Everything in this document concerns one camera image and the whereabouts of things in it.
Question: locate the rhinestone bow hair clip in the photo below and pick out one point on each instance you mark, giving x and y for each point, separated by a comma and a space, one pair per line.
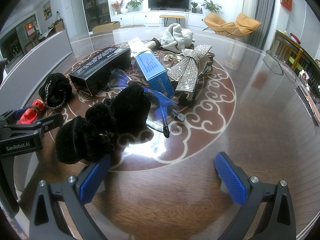
186, 73

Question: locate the green potted plant right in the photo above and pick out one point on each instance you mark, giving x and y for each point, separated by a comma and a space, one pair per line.
212, 7

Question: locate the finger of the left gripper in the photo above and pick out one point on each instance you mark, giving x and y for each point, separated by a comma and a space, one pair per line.
11, 116
42, 126

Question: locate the white knit glove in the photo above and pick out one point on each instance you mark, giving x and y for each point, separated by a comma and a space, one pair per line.
176, 39

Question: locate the orange lounge chair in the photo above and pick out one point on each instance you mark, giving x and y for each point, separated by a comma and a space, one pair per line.
242, 26

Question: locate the green potted plant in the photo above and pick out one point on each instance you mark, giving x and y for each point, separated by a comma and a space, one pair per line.
134, 5
212, 7

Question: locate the black glass display cabinet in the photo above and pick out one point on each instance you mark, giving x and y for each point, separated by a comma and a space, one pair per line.
96, 13

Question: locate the large white cardboard box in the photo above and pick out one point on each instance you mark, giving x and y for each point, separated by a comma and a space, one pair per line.
32, 69

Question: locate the black printed box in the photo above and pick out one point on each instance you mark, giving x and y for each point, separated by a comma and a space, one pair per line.
92, 75

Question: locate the dark wooden sideboard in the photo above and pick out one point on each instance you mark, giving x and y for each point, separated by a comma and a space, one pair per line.
295, 56

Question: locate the blue white toothpaste box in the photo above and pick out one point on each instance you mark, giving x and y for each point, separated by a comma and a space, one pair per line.
153, 71

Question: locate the black velvet pouch with chain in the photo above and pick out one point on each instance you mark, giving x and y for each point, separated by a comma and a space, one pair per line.
95, 135

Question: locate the red candy wrapper pouch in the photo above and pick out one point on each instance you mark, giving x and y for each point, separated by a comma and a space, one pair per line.
32, 113

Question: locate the black velvet pouch with cord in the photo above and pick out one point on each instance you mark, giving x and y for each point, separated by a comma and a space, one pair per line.
56, 91

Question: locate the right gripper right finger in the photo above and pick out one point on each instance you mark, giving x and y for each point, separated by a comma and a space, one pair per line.
278, 219

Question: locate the green potted plant left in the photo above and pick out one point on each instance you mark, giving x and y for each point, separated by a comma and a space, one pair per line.
134, 5

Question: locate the wooden bench stool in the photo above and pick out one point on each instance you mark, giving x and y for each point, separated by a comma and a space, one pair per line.
177, 18

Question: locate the brown cardboard box on floor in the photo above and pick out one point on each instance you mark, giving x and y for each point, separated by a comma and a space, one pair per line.
106, 27

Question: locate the clear blue safety glasses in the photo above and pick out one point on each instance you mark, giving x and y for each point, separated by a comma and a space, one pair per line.
162, 111

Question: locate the red flower vase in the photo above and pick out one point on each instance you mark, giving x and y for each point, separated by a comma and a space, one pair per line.
117, 5

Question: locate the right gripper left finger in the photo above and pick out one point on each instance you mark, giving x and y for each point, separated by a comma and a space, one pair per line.
47, 220

